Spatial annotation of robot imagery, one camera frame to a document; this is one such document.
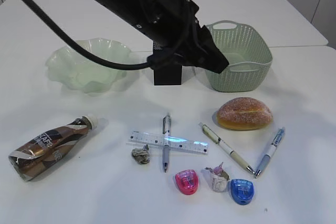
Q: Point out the black mesh pen holder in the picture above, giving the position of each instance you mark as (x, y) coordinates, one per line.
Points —
(166, 71)

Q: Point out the green wavy glass plate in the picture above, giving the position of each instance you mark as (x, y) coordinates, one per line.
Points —
(75, 72)

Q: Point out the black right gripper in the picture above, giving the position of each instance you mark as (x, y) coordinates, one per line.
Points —
(176, 30)

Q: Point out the grey grip silver pen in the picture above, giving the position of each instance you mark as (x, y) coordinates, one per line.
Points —
(166, 147)

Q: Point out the white paper piece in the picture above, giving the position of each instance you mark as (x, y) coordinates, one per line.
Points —
(217, 178)

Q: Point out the cream barrel pen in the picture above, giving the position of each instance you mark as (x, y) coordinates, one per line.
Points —
(227, 149)

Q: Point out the green woven plastic basket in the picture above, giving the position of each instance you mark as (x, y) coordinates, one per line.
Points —
(248, 55)

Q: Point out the grey paper ball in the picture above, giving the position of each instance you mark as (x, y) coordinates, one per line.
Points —
(141, 155)

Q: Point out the brown coffee bottle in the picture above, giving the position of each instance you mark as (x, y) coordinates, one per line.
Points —
(49, 147)

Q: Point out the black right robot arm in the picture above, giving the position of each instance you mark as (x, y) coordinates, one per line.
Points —
(131, 11)

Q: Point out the sugared bread bun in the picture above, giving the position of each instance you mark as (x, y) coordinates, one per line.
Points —
(244, 114)

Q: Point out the clear plastic ruler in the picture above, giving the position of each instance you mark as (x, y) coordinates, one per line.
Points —
(175, 143)

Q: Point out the pink pencil sharpener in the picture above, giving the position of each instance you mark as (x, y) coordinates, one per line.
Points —
(187, 181)

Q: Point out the blue pencil sharpener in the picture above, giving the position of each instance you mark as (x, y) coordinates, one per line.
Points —
(242, 191)

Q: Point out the white blue pen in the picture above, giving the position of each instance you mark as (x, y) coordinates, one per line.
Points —
(270, 152)

